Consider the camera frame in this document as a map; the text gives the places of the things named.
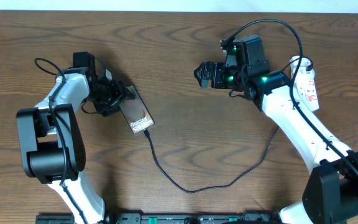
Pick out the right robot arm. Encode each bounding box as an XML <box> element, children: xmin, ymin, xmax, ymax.
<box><xmin>194</xmin><ymin>35</ymin><xmax>358</xmax><ymax>223</ymax></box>

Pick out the black USB charging cable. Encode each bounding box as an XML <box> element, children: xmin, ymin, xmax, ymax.
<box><xmin>143</xmin><ymin>55</ymin><xmax>314</xmax><ymax>194</ymax></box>

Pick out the white power strip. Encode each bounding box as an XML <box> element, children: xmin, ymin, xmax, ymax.
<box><xmin>294</xmin><ymin>69</ymin><xmax>319</xmax><ymax>111</ymax></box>

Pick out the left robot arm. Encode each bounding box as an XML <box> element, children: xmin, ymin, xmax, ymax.
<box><xmin>16</xmin><ymin>52</ymin><xmax>134</xmax><ymax>223</ymax></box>

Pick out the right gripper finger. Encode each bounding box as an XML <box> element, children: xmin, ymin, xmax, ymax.
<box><xmin>194</xmin><ymin>73</ymin><xmax>210</xmax><ymax>88</ymax></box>
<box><xmin>194</xmin><ymin>61</ymin><xmax>212</xmax><ymax>77</ymax></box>

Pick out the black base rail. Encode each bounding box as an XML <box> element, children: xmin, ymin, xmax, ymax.
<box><xmin>35</xmin><ymin>212</ymin><xmax>279</xmax><ymax>224</ymax></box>

